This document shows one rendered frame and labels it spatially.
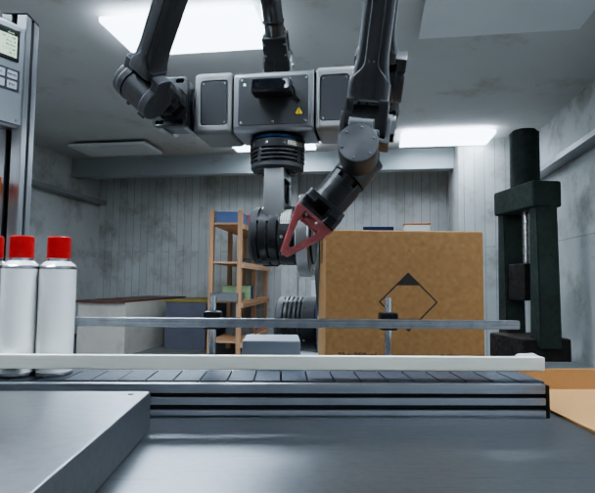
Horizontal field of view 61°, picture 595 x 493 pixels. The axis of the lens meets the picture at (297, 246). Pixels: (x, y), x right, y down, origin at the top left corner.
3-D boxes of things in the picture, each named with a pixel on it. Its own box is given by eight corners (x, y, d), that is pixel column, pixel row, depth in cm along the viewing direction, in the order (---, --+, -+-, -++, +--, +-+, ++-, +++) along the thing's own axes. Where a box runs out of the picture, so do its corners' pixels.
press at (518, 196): (503, 387, 493) (498, 120, 511) (486, 372, 576) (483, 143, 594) (578, 391, 481) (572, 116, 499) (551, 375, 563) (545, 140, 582)
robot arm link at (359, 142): (395, 120, 81) (343, 115, 83) (400, 84, 70) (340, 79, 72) (386, 191, 79) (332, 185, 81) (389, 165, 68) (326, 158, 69)
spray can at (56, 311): (25, 377, 73) (32, 235, 74) (49, 370, 78) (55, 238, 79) (59, 378, 72) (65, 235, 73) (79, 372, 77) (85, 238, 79)
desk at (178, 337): (232, 339, 871) (233, 297, 875) (205, 349, 738) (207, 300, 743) (194, 338, 881) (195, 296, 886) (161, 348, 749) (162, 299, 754)
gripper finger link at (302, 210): (265, 238, 75) (307, 191, 75) (267, 242, 82) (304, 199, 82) (300, 268, 74) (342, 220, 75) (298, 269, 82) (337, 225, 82)
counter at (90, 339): (185, 337, 884) (186, 295, 889) (121, 356, 663) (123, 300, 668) (148, 336, 894) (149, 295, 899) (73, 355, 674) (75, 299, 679)
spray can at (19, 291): (-8, 379, 71) (-1, 234, 72) (-2, 373, 76) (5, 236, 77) (33, 377, 73) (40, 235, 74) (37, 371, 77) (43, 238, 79)
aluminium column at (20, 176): (-19, 390, 86) (2, 12, 91) (-4, 384, 91) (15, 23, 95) (9, 390, 86) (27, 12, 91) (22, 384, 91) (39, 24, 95)
